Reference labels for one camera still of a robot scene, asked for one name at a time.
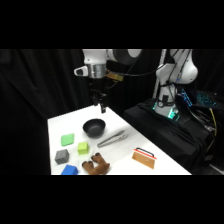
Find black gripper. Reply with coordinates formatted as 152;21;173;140
88;77;108;115

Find black bowl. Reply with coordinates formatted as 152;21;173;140
82;118;107;139

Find metal tongs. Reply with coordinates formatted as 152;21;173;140
96;129;129;149

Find lime green cube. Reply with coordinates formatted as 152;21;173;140
77;141;90;156

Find flat green block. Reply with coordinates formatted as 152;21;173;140
60;133;76;147

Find brown plush toy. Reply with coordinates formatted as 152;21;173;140
81;152;111;176

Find grey block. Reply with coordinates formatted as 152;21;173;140
54;148;71;165

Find black curtain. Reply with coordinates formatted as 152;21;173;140
0;49;224;176

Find blue block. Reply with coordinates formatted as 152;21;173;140
60;164;79;176

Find small green base light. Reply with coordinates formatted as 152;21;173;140
152;101;180;120

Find black draped robot stand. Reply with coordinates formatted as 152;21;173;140
122;98;224;175

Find cyan lit keyboard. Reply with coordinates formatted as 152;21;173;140
195;90;220;108

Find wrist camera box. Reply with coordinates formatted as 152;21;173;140
106;69;123;83

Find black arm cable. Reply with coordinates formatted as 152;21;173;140
120;49;161;78

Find yellow cable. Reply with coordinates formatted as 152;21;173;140
209;107;218;138

